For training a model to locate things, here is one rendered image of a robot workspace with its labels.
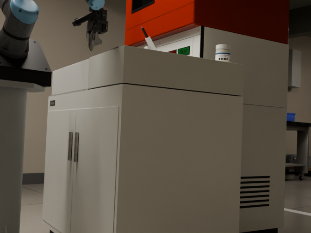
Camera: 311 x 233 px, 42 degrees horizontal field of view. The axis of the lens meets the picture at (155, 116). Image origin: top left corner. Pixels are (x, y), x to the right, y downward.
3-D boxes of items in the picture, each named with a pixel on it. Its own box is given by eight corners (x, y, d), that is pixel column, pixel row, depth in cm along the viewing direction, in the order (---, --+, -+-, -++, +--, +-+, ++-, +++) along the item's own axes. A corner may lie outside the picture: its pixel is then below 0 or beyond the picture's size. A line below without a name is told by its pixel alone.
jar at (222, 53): (223, 67, 197) (224, 47, 197) (233, 65, 191) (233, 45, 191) (212, 65, 193) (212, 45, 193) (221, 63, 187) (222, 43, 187)
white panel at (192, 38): (130, 105, 287) (133, 49, 289) (201, 99, 218) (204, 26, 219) (126, 104, 286) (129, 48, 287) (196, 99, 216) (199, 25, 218)
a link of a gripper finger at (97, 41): (102, 51, 196) (103, 32, 196) (91, 49, 193) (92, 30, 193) (100, 52, 199) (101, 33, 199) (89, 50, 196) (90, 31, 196)
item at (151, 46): (152, 65, 201) (154, 39, 201) (157, 64, 197) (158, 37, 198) (142, 64, 198) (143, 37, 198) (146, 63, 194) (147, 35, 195)
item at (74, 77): (67, 96, 236) (68, 72, 237) (106, 90, 189) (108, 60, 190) (51, 95, 231) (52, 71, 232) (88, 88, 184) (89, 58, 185)
